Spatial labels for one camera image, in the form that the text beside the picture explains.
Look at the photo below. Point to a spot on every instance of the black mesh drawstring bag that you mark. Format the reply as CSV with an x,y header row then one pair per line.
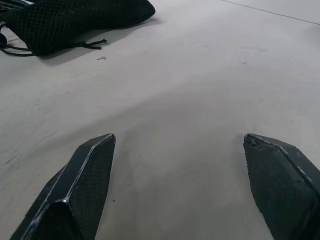
x,y
62,22

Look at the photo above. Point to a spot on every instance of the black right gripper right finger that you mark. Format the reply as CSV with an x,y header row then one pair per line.
x,y
282,190

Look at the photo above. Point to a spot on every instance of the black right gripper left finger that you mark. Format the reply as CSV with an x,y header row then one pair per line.
x,y
75,190

